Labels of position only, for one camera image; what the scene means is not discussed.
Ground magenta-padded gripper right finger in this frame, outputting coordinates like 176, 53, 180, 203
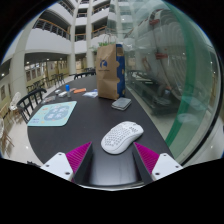
132, 141, 184, 185

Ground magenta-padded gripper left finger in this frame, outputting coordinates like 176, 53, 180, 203
39, 141, 95, 186

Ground white perforated computer mouse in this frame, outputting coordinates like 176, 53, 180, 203
100, 120, 145, 155

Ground light blue printed mouse pad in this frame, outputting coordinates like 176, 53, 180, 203
27, 100, 78, 127

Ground wooden chair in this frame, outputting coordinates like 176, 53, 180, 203
0, 103, 14, 158

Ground black spindle-back chair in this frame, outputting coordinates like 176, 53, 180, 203
16, 87, 48, 124

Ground small grey flat device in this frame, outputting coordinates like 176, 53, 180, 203
111, 97, 133, 112

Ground orange cloth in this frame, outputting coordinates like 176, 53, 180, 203
73, 87, 87, 95

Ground white blue plastic packet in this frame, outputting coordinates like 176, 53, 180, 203
82, 89, 99, 99

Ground white wicker chair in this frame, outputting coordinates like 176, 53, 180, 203
8, 91, 22, 113

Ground far dark chairs group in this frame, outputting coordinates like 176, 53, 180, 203
25, 72, 66, 94

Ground black chairs at table end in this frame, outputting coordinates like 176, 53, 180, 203
73, 69, 97, 80

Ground brown paper bag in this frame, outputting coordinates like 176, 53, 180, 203
95, 42, 127, 101

